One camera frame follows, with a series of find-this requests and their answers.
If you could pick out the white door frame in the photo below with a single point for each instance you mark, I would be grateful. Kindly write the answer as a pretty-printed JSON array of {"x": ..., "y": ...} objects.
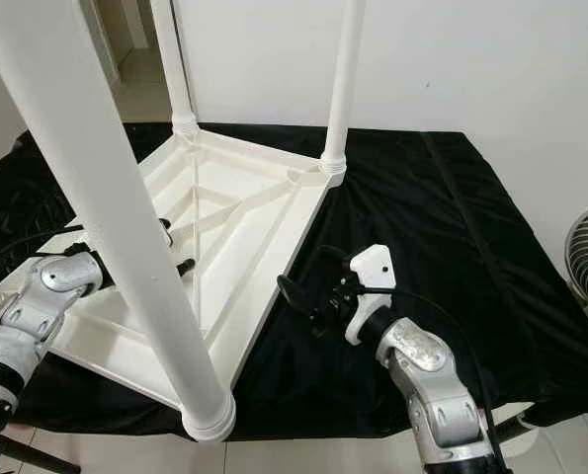
[{"x": 116, "y": 22}]

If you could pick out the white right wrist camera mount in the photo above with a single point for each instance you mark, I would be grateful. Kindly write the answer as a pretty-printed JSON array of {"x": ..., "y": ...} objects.
[{"x": 373, "y": 267}]

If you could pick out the black metal table leg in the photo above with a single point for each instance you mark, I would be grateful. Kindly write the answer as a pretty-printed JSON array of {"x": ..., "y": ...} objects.
[
  {"x": 514, "y": 427},
  {"x": 37, "y": 456}
]

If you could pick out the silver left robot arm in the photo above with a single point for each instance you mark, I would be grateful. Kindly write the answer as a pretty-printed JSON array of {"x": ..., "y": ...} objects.
[{"x": 37, "y": 306}]

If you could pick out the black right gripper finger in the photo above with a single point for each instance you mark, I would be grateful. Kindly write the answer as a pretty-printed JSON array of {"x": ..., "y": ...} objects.
[
  {"x": 294, "y": 297},
  {"x": 336, "y": 261}
]

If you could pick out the white plastic table top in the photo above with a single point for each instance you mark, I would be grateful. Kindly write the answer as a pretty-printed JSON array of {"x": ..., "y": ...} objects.
[{"x": 254, "y": 276}]

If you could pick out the black tablecloth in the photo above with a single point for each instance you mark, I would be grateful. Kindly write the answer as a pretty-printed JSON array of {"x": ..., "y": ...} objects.
[{"x": 432, "y": 217}]

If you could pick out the white plastic table leg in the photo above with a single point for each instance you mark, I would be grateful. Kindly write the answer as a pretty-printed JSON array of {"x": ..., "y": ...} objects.
[
  {"x": 106, "y": 197},
  {"x": 343, "y": 89},
  {"x": 173, "y": 69}
]

